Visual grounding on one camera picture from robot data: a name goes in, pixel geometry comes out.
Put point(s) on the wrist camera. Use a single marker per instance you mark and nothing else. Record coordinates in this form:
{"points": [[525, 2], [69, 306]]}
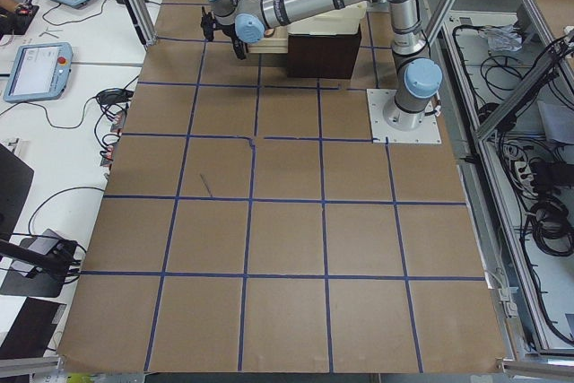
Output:
{"points": [[208, 25]]}

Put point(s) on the dark brown wooden cabinet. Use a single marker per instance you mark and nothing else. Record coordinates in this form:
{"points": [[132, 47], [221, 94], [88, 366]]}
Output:
{"points": [[328, 57]]}

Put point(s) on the black monitor stand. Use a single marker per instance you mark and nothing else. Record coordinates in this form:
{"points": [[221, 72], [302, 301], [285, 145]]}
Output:
{"points": [[40, 264]]}

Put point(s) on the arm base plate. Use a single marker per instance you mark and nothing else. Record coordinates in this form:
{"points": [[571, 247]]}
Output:
{"points": [[390, 125]]}

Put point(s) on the wooden drawer with white handle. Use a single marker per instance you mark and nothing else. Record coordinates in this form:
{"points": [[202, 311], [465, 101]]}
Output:
{"points": [[275, 44]]}

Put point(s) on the near teach pendant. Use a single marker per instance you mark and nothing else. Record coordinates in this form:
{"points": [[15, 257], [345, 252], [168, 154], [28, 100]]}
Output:
{"points": [[40, 72]]}

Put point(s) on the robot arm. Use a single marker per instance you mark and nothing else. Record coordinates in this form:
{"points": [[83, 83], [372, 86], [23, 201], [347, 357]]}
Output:
{"points": [[419, 78]]}

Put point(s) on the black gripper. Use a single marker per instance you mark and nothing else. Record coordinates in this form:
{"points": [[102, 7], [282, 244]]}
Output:
{"points": [[231, 35]]}

